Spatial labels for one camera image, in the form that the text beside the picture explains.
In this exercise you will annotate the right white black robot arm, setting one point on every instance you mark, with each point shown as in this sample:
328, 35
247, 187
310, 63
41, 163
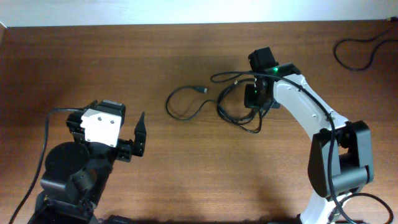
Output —
341, 151

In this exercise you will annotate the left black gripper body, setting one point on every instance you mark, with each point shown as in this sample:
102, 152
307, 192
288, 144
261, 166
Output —
125, 149

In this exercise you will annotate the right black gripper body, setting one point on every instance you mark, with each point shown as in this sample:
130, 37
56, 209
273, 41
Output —
251, 96

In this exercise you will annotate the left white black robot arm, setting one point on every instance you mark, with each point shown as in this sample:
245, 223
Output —
76, 172

